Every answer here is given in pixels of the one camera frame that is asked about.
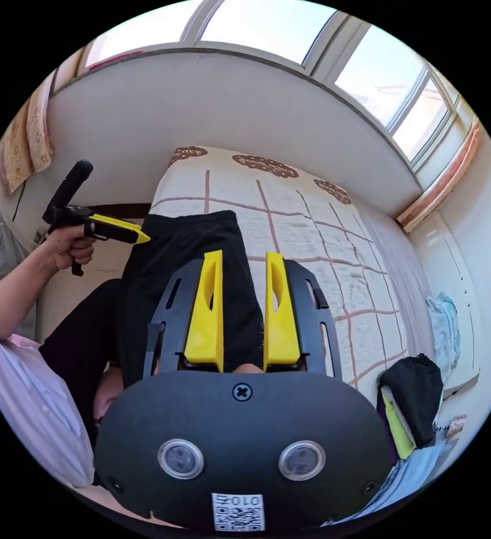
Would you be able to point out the orange striped curtain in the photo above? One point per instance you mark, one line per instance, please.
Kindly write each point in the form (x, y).
(443, 181)

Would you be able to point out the person's left hand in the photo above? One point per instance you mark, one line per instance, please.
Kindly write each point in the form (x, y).
(64, 248)

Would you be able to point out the bed with checked quilt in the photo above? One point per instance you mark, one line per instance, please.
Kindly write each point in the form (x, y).
(313, 236)

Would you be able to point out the black pants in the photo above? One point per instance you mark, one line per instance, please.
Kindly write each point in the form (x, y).
(228, 261)

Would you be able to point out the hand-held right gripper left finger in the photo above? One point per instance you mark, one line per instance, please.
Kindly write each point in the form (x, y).
(205, 320)

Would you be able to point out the beige patterned curtain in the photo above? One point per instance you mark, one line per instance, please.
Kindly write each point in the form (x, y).
(22, 143)

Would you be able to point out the window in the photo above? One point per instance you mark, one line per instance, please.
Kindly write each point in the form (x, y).
(271, 25)

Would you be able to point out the person's body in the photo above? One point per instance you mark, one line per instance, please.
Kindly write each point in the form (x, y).
(26, 400)

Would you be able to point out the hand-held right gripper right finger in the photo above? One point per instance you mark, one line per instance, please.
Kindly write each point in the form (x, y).
(281, 324)

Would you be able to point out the person's left forearm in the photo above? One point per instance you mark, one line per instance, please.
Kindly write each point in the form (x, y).
(11, 290)

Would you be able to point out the pile of clothes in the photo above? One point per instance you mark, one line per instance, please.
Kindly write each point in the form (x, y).
(414, 391)

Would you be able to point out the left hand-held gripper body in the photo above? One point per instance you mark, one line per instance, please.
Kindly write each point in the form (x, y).
(70, 217)

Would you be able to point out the light blue cloth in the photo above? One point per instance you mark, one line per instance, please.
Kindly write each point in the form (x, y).
(445, 328)

